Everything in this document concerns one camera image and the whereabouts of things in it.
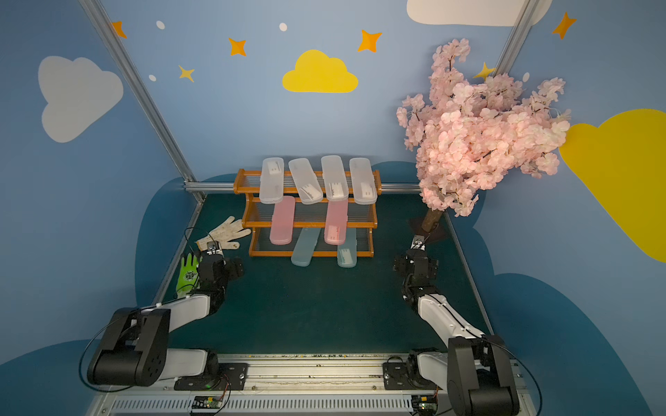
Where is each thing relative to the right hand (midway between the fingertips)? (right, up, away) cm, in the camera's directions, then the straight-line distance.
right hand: (420, 254), depth 89 cm
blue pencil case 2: (-25, -1, +9) cm, 27 cm away
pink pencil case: (-48, +11, +1) cm, 50 cm away
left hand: (-70, -2, +3) cm, 70 cm away
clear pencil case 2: (-38, +23, -7) cm, 45 cm away
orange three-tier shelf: (-39, +14, +4) cm, 42 cm away
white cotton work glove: (-75, +8, +19) cm, 78 cm away
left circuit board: (-66, -40, -18) cm, 79 cm away
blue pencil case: (-42, +1, +12) cm, 44 cm away
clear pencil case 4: (-20, +22, -7) cm, 31 cm away
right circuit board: (-4, -41, -16) cm, 44 cm away
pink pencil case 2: (-29, +11, +1) cm, 31 cm away
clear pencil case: (-51, +25, -3) cm, 57 cm away
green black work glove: (-84, -9, +4) cm, 84 cm away
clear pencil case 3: (-29, +23, -7) cm, 38 cm away
